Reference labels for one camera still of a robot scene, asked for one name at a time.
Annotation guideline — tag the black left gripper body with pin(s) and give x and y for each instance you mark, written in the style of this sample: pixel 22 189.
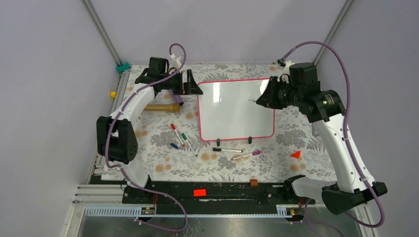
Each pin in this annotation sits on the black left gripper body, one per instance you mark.
pixel 174 83

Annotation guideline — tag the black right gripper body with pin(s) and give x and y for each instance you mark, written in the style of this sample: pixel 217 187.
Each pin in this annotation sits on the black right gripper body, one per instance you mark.
pixel 292 93

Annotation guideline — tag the pink framed whiteboard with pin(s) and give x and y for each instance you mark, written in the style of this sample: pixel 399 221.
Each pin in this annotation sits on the pink framed whiteboard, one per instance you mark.
pixel 226 114

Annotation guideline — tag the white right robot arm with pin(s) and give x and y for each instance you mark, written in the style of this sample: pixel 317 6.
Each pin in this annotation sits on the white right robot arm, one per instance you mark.
pixel 354 185

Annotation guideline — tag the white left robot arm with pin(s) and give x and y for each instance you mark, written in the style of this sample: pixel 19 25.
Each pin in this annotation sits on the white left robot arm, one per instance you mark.
pixel 116 139

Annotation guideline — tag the purple glitter microphone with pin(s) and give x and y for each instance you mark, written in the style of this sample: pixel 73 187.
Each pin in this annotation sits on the purple glitter microphone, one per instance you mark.
pixel 177 98

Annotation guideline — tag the green corner clamp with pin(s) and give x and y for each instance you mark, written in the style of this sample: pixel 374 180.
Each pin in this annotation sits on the green corner clamp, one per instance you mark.
pixel 124 67

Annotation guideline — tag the red capped marker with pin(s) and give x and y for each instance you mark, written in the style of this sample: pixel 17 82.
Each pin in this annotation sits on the red capped marker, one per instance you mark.
pixel 177 134

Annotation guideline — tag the green capped marker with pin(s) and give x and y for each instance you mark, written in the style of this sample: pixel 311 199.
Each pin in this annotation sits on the green capped marker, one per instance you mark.
pixel 188 143

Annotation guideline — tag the floral patterned mat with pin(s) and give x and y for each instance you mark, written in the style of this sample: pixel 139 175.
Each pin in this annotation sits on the floral patterned mat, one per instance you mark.
pixel 292 133

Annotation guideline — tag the purple capped marker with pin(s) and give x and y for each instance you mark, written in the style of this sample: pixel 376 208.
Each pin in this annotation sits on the purple capped marker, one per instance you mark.
pixel 247 155

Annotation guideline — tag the orange triangle block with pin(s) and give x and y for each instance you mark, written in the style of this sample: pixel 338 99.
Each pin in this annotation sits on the orange triangle block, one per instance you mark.
pixel 296 155

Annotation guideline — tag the black capped marker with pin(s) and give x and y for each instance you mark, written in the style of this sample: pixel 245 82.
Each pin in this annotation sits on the black capped marker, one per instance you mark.
pixel 227 150

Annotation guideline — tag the brown small block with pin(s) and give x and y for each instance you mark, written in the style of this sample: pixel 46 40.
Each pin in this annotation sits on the brown small block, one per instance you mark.
pixel 253 182

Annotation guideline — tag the red tape label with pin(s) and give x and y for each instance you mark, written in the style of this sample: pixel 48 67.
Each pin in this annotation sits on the red tape label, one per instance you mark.
pixel 199 192

